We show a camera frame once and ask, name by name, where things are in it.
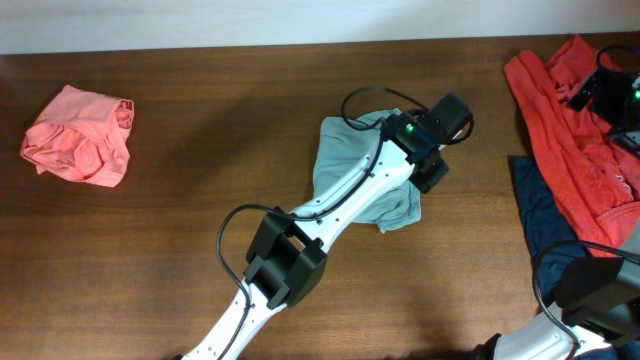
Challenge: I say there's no red-orange shirt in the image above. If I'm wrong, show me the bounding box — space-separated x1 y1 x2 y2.
504 35 639 248

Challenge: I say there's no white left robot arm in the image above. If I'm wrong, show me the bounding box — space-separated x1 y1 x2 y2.
185 111 464 359

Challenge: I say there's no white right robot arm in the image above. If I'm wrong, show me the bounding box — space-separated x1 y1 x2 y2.
471 65 639 359

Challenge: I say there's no dark navy garment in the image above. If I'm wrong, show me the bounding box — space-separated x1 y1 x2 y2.
509 156 589 306

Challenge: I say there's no light blue polo shirt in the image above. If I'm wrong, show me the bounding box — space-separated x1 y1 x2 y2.
312 117 422 233

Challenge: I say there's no crumpled salmon pink shirt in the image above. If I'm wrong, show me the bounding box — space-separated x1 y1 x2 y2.
20 85 135 188

